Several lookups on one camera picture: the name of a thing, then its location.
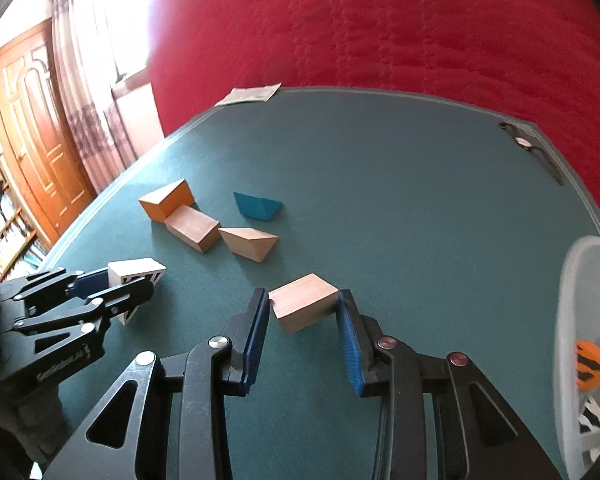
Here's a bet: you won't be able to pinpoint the bookshelf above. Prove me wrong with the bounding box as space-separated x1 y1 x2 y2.
0 152 48 281

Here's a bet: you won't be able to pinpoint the sheet of paper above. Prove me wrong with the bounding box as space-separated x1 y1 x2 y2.
214 82 283 107

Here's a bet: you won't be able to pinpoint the orange black-striped wooden wedge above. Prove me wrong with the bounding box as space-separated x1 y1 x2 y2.
138 178 196 223
575 339 600 394

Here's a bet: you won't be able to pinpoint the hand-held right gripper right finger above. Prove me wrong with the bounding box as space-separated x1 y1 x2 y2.
335 288 563 480

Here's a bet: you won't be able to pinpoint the red quilted blanket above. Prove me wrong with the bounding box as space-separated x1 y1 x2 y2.
147 0 600 221

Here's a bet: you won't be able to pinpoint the translucent white plastic basket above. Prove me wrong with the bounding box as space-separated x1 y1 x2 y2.
554 236 600 480

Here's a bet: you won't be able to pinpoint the patterned curtain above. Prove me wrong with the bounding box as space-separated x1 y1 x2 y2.
50 0 166 194

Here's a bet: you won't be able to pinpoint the window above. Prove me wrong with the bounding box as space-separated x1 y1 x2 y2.
80 0 156 86

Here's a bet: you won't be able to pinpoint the wooden door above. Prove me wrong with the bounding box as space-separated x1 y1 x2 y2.
0 20 97 247

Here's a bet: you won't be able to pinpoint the green table cover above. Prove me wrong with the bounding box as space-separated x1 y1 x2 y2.
10 86 600 480

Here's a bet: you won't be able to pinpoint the eyeglasses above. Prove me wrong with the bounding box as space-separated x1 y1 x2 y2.
498 121 565 187

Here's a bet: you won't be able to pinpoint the person's left hand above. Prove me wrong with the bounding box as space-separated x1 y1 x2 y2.
0 380 64 457

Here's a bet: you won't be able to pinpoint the plain wooden wedge block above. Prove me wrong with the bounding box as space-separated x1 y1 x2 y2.
218 227 280 263
268 273 340 335

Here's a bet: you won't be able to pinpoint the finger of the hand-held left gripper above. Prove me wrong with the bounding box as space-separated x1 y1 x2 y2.
0 276 156 391
0 267 111 312

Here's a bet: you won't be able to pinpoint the brown rectangular block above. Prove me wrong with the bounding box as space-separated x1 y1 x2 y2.
164 204 221 254

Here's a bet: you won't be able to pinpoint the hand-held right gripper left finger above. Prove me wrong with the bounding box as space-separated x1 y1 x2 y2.
42 287 272 480

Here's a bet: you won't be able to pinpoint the blue wooden wedge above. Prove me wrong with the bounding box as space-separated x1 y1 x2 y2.
233 191 284 222

